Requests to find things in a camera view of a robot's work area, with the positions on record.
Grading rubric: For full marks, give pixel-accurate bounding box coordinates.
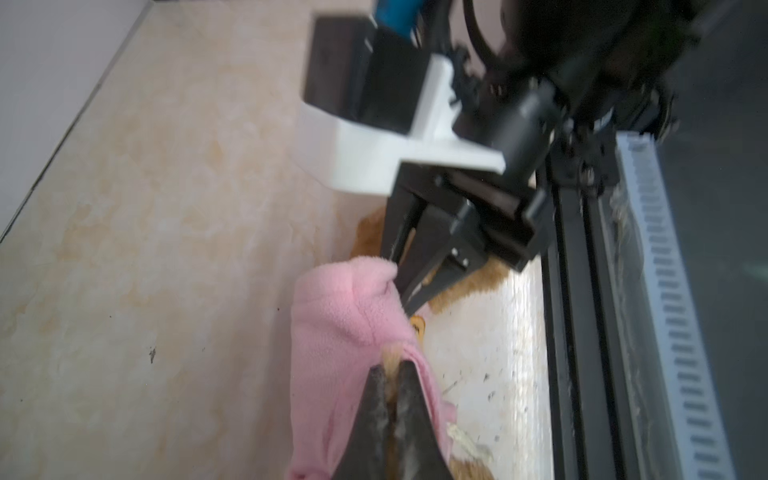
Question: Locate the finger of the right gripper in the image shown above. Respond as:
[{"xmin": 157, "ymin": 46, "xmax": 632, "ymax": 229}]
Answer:
[
  {"xmin": 380, "ymin": 186, "xmax": 426, "ymax": 263},
  {"xmin": 395, "ymin": 200, "xmax": 489, "ymax": 316}
]

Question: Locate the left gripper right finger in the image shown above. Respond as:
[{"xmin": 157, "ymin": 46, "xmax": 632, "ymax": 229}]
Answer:
[{"xmin": 392, "ymin": 361, "xmax": 453, "ymax": 480}]

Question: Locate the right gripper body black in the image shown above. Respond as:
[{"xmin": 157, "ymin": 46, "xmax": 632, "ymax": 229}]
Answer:
[{"xmin": 393, "ymin": 73, "xmax": 673, "ymax": 272}]

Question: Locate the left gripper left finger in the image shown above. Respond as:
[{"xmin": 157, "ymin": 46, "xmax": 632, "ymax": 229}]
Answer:
[{"xmin": 332, "ymin": 365, "xmax": 390, "ymax": 480}]

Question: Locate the brown teddy bear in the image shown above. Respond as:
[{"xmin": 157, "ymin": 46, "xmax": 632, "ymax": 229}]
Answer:
[{"xmin": 350, "ymin": 206, "xmax": 512, "ymax": 480}]

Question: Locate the pink knitted bear sweater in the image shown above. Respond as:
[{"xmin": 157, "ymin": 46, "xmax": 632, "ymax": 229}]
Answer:
[{"xmin": 286, "ymin": 257, "xmax": 456, "ymax": 479}]

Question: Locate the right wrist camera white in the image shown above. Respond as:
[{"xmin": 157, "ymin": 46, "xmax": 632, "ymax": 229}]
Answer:
[{"xmin": 292, "ymin": 15, "xmax": 505, "ymax": 196}]

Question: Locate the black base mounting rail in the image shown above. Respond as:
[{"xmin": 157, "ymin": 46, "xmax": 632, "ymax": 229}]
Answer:
[{"xmin": 542, "ymin": 186, "xmax": 640, "ymax": 479}]

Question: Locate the white slotted cable duct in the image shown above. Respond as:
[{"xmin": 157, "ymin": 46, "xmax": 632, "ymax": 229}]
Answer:
[{"xmin": 610, "ymin": 132, "xmax": 736, "ymax": 479}]

